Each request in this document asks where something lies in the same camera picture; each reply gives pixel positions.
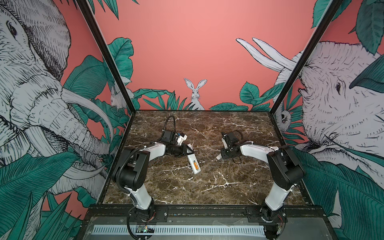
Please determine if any black right corner frame post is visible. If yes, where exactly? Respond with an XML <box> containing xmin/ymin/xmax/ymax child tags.
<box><xmin>269</xmin><ymin>0</ymin><xmax>343</xmax><ymax>116</ymax></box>

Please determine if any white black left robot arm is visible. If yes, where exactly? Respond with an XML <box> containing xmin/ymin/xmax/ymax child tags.
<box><xmin>112</xmin><ymin>130</ymin><xmax>201</xmax><ymax>221</ymax></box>

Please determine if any white slotted cable duct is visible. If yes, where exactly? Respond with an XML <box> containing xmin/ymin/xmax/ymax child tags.
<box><xmin>91</xmin><ymin>225</ymin><xmax>266</xmax><ymax>237</ymax></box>

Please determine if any black corner frame post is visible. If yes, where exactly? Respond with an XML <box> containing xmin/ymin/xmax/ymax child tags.
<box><xmin>269</xmin><ymin>0</ymin><xmax>343</xmax><ymax>116</ymax></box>
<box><xmin>76</xmin><ymin>0</ymin><xmax>136</xmax><ymax>114</ymax></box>

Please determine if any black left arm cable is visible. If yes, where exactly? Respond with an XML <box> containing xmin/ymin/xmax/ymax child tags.
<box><xmin>163</xmin><ymin>115</ymin><xmax>178</xmax><ymax>133</ymax></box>

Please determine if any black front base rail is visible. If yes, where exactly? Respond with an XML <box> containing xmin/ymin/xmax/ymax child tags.
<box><xmin>84</xmin><ymin>204</ymin><xmax>326</xmax><ymax>224</ymax></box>

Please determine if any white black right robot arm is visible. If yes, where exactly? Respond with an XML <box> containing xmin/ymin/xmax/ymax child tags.
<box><xmin>218</xmin><ymin>132</ymin><xmax>305</xmax><ymax>223</ymax></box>

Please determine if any black left corner frame post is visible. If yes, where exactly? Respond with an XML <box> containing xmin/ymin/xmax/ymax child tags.
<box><xmin>76</xmin><ymin>0</ymin><xmax>136</xmax><ymax>114</ymax></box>

